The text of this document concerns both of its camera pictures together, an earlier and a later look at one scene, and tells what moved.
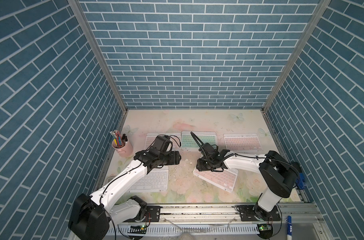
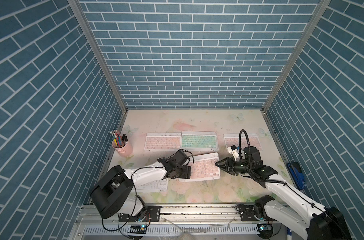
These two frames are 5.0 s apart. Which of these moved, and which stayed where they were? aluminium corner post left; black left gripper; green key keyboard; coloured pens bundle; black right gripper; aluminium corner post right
Moved: black right gripper; black left gripper
Stayed: aluminium corner post left; coloured pens bundle; aluminium corner post right; green key keyboard
